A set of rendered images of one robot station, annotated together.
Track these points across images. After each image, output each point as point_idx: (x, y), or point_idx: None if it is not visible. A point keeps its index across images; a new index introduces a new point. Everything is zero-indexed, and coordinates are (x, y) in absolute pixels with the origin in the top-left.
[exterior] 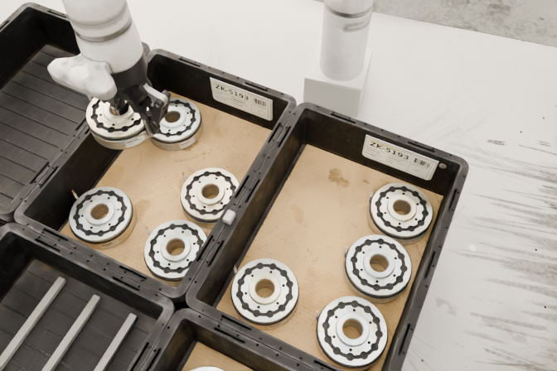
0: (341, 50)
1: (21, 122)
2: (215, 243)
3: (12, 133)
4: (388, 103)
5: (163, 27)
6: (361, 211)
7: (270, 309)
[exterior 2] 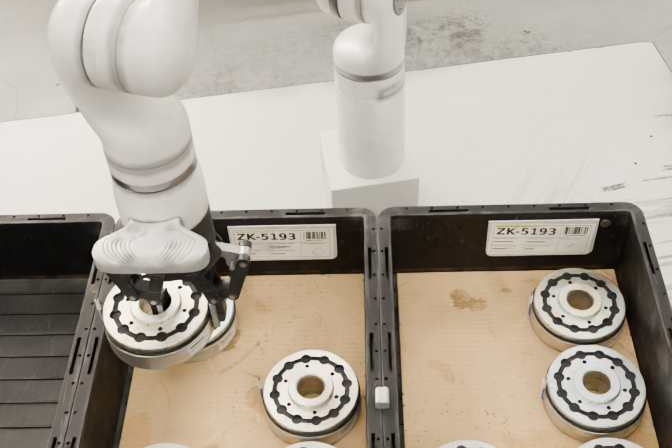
0: (378, 130)
1: None
2: (382, 442)
3: None
4: (448, 189)
5: (57, 201)
6: (525, 331)
7: None
